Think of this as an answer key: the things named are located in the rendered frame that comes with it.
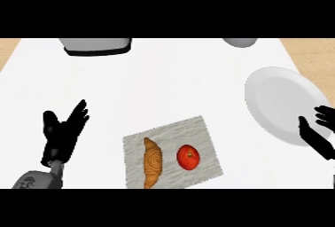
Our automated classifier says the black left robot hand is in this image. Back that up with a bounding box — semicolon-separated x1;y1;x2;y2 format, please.
40;99;92;168

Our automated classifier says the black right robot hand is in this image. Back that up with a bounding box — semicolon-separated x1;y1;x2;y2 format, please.
297;105;335;161

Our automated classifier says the white round plate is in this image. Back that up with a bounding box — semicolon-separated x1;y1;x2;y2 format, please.
244;66;335;147

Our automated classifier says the grey cloth placemat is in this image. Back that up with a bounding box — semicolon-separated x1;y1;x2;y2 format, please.
121;115;226;190

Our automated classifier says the red tomato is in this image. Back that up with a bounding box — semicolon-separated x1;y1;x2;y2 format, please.
176;144;203;171

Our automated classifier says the golden brown croissant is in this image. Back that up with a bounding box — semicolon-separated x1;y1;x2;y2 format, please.
144;137;166;190

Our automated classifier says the grey appliance with black base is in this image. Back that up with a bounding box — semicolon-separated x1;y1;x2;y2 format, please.
58;38;133;58

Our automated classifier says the grey rounded object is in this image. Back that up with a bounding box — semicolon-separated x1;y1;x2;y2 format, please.
222;38;260;49

